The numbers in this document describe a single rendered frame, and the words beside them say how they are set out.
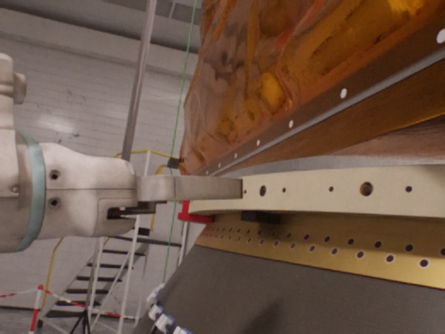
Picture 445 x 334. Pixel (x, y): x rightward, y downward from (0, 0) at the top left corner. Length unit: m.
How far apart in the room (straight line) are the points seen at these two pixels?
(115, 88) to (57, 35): 1.36
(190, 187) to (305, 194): 0.19
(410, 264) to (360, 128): 0.14
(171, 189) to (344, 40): 0.28
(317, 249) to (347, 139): 0.13
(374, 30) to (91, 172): 0.32
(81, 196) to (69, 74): 8.31
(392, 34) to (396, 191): 0.15
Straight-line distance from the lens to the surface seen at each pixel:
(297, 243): 0.55
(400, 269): 0.46
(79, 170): 0.31
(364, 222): 0.52
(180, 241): 5.54
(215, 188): 0.37
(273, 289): 0.53
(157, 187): 0.33
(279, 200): 0.53
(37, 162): 0.31
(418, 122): 0.41
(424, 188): 0.43
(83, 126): 8.32
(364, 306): 0.46
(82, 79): 8.56
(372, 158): 0.51
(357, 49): 0.51
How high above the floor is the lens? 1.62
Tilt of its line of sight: 9 degrees up
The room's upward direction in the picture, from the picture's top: 8 degrees clockwise
